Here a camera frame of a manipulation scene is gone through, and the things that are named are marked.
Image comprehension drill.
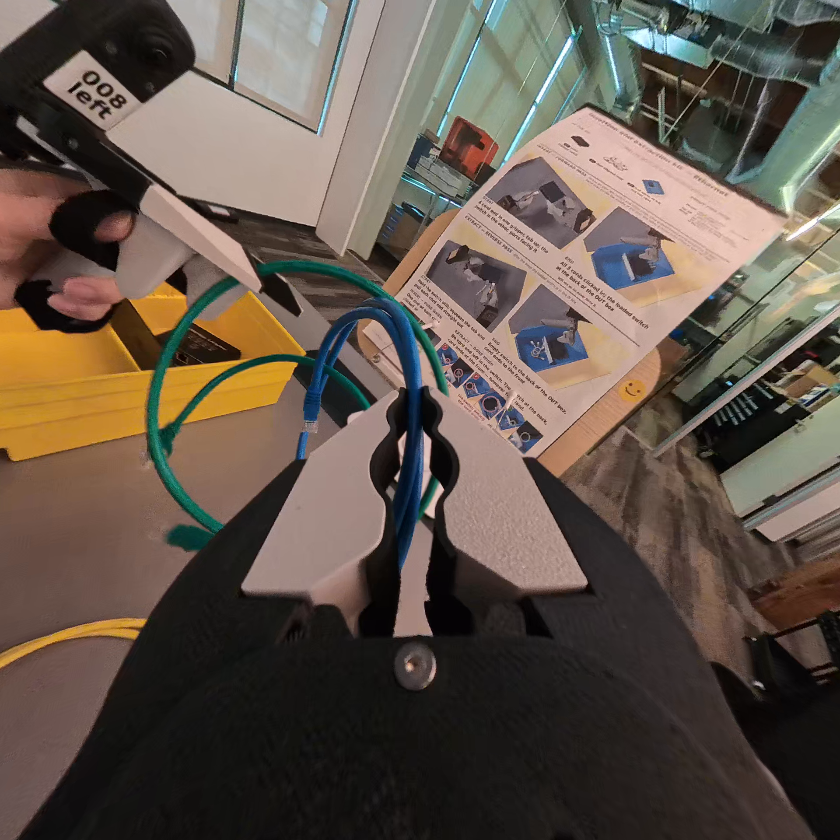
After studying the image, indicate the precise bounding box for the white table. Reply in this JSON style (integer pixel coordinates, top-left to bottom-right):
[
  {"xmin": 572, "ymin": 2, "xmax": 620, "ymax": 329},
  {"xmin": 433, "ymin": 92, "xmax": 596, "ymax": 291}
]
[{"xmin": 718, "ymin": 413, "xmax": 840, "ymax": 542}]

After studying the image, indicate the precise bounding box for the green ethernet cable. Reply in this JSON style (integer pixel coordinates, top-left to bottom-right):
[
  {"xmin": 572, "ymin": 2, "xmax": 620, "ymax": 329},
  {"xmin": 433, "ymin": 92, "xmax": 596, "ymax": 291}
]
[{"xmin": 146, "ymin": 260, "xmax": 450, "ymax": 549}]

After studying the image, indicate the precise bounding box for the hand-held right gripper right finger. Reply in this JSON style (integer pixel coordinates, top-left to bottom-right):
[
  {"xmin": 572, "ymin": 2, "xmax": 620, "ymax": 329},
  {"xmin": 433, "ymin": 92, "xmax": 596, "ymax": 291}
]
[{"xmin": 420, "ymin": 386, "xmax": 588, "ymax": 637}]

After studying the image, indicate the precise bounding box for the tan backing board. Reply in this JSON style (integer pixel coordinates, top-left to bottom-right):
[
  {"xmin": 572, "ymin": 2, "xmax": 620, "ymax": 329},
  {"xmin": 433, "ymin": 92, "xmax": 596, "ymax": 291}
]
[{"xmin": 357, "ymin": 210, "xmax": 665, "ymax": 479}]

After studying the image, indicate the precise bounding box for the instruction poster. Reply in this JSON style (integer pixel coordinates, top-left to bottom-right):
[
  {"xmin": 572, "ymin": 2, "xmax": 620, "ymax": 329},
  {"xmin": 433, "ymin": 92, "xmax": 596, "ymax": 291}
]
[{"xmin": 361, "ymin": 105, "xmax": 788, "ymax": 460}]

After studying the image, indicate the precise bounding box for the silver air duct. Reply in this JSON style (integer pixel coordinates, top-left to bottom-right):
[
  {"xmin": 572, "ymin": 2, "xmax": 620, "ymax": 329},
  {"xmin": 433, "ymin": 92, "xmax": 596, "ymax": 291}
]
[{"xmin": 577, "ymin": 0, "xmax": 647, "ymax": 126}]

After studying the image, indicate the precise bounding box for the yellow plastic bin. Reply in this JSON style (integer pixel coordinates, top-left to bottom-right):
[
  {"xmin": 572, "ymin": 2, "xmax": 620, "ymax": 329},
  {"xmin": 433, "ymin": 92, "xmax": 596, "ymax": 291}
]
[{"xmin": 0, "ymin": 289, "xmax": 306, "ymax": 462}]

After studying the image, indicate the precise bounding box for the blue ethernet cable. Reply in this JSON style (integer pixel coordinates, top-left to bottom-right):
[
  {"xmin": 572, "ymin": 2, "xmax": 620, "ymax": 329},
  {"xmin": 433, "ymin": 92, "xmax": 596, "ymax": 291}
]
[{"xmin": 297, "ymin": 297, "xmax": 434, "ymax": 572}]

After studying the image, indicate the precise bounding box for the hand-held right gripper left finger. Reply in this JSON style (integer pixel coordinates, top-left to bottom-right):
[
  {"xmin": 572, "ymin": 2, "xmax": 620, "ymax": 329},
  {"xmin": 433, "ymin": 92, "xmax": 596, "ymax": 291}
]
[{"xmin": 241, "ymin": 387, "xmax": 404, "ymax": 637}]

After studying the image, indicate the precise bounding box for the white framed glass door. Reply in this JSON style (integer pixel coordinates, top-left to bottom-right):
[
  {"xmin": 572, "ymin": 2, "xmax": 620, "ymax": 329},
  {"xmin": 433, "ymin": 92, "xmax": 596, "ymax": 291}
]
[{"xmin": 190, "ymin": 0, "xmax": 388, "ymax": 135}]

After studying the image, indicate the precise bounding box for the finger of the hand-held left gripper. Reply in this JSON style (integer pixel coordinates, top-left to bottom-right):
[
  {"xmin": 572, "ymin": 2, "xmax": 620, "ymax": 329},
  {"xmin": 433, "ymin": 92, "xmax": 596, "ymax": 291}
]
[{"xmin": 118, "ymin": 184, "xmax": 304, "ymax": 322}]

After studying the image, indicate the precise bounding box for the black ethernet splitter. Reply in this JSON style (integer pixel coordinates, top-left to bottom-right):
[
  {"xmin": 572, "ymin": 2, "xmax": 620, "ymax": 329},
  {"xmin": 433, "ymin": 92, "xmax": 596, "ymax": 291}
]
[{"xmin": 112, "ymin": 298, "xmax": 242, "ymax": 371}]

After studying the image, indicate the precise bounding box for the orange 3D printer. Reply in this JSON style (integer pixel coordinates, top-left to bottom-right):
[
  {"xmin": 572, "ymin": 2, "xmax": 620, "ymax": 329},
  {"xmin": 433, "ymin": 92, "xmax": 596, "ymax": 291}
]
[{"xmin": 436, "ymin": 117, "xmax": 500, "ymax": 175}]

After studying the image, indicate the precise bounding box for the yellow ethernet cable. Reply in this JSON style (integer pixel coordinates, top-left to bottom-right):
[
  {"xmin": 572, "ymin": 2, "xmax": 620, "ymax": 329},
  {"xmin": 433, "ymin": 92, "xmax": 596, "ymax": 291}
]
[{"xmin": 0, "ymin": 619, "xmax": 147, "ymax": 670}]

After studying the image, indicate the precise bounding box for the person's left hand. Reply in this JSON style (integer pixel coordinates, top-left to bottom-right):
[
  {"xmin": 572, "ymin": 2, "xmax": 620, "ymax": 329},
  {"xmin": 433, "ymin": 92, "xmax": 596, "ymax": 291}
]
[{"xmin": 0, "ymin": 172, "xmax": 135, "ymax": 321}]

